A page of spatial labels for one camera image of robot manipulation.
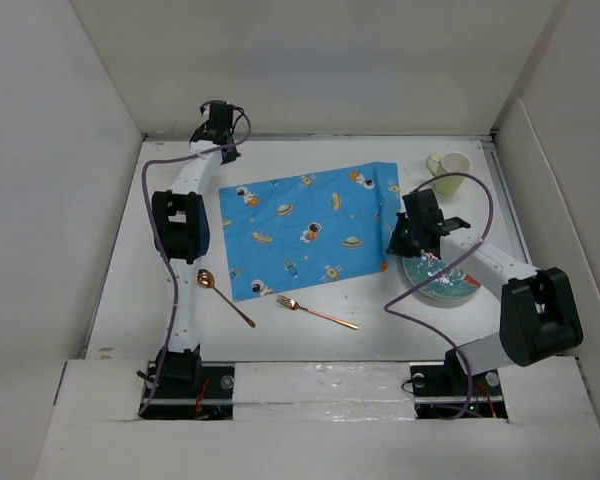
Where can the blue space-print cloth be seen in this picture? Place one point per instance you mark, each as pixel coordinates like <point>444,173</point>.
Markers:
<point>302,231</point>

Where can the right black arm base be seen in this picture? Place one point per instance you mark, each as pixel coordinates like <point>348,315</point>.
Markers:
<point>441,390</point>

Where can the red and teal plate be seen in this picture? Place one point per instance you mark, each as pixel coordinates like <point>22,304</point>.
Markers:
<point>455,285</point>

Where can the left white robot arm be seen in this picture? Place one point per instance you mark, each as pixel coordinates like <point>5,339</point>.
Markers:
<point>181,231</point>

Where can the pale yellow mug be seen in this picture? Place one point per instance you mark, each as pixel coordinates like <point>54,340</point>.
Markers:
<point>445,171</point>

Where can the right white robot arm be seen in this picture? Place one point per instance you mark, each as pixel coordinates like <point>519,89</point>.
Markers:
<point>538,314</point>

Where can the copper spoon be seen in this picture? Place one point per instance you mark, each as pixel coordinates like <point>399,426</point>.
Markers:
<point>206,280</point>

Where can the copper fork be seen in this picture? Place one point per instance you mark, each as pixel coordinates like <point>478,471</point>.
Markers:
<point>294,305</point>

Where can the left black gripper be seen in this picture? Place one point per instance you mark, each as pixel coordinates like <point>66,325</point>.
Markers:
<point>233,155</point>

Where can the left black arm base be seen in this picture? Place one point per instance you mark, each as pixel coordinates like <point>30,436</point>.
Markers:
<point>211,399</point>

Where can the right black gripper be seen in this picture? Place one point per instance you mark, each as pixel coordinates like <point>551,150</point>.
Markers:
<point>396,246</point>

